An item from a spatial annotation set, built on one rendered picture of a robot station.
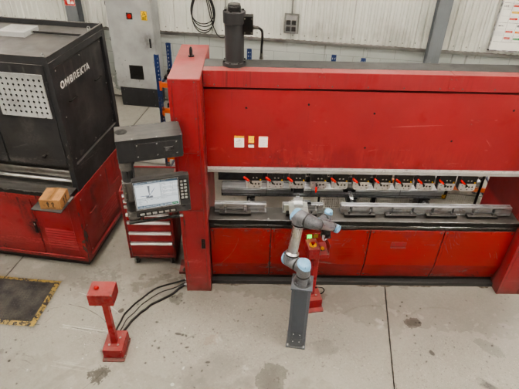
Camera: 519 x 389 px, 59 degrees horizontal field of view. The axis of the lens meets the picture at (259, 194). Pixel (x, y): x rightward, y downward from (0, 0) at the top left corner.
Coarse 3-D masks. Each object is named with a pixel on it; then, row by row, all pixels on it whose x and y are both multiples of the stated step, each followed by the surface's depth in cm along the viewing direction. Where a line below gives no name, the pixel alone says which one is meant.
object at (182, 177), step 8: (144, 176) 368; (152, 176) 363; (160, 176) 364; (168, 176) 364; (176, 176) 365; (184, 176) 367; (184, 184) 371; (184, 192) 376; (184, 200) 380; (136, 208) 372; (144, 208) 374; (152, 208) 376; (160, 208) 378; (168, 208) 381; (176, 208) 383; (184, 208) 385
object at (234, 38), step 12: (228, 12) 345; (240, 12) 346; (228, 24) 350; (240, 24) 350; (252, 24) 353; (228, 36) 357; (240, 36) 357; (228, 48) 362; (240, 48) 362; (228, 60) 368; (240, 60) 368
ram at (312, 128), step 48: (240, 96) 377; (288, 96) 377; (336, 96) 378; (384, 96) 378; (432, 96) 378; (480, 96) 379; (288, 144) 403; (336, 144) 403; (384, 144) 404; (432, 144) 404; (480, 144) 405
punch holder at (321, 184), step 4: (312, 176) 422; (316, 176) 422; (320, 176) 422; (324, 176) 423; (312, 180) 425; (316, 180) 425; (320, 180) 425; (312, 184) 427; (320, 184) 429; (324, 184) 427; (312, 188) 430; (320, 188) 430
